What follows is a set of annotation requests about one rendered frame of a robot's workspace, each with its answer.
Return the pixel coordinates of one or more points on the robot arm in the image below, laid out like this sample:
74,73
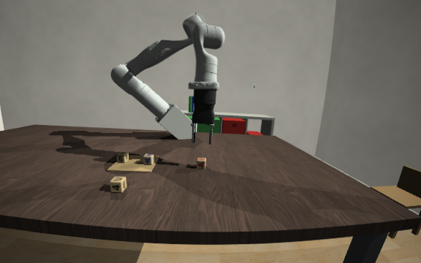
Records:
202,36

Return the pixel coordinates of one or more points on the yellow block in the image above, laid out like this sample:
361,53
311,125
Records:
118,184
122,157
201,162
148,159

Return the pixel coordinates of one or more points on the tan flat mat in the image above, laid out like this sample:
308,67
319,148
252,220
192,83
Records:
134,164

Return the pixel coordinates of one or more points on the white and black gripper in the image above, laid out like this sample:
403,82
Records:
204,101

